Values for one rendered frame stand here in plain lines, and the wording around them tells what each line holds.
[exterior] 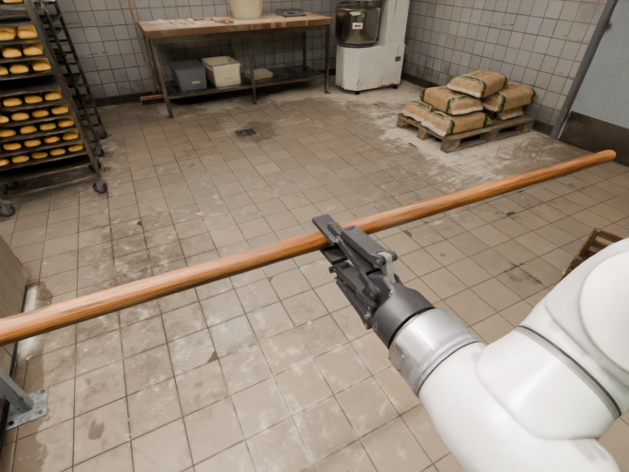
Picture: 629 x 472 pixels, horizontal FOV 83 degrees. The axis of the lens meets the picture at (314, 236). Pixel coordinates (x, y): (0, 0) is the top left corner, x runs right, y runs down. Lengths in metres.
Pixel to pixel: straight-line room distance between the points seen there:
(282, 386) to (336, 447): 0.34
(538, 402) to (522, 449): 0.04
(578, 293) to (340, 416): 1.37
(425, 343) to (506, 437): 0.10
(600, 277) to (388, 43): 5.16
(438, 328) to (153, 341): 1.71
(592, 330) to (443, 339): 0.12
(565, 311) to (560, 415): 0.08
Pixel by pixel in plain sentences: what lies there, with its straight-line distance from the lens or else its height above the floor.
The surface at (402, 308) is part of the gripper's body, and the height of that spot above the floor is 1.18.
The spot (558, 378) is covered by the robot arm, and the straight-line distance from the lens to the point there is 0.37.
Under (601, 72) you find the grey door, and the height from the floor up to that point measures 0.67.
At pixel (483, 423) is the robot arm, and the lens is 0.37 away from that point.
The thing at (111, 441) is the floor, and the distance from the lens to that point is 1.79.
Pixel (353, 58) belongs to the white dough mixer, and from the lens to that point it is 5.18.
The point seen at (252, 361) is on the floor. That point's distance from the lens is 1.79.
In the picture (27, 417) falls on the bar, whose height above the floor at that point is 0.01.
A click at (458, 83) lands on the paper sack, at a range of 3.95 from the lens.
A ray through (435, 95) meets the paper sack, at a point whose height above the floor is 0.41.
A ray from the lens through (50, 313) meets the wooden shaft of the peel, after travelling 0.51.
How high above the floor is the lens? 1.49
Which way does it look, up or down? 38 degrees down
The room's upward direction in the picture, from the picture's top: straight up
